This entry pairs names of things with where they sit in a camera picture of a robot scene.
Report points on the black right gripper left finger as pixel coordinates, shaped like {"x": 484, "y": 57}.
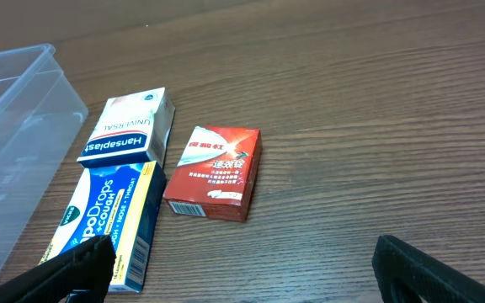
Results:
{"x": 81, "y": 274}

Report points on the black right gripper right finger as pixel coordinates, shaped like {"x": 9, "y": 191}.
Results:
{"x": 407, "y": 275}

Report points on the blue yellow Vicks VapoDrops box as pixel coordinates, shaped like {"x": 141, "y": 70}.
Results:
{"x": 121, "y": 202}

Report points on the white blue Hansaplast box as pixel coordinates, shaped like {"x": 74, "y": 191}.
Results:
{"x": 133, "y": 128}

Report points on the red medicine box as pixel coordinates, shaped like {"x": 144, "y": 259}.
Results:
{"x": 216, "y": 173}

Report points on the clear plastic container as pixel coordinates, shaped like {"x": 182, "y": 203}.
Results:
{"x": 40, "y": 116}

